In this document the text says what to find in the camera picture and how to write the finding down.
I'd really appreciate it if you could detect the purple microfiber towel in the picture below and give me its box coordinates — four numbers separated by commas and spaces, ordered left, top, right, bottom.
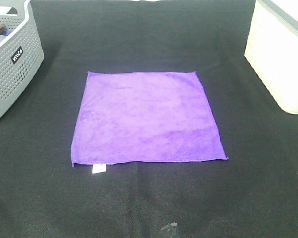
70, 72, 227, 165

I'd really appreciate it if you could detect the grey perforated laundry basket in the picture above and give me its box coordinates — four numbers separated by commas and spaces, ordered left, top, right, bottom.
0, 0, 44, 118

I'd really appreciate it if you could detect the white storage box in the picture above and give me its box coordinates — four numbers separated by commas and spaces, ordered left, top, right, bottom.
244, 0, 298, 115

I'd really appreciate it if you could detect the black table cover cloth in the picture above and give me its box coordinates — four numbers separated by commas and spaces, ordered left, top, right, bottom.
0, 0, 298, 238

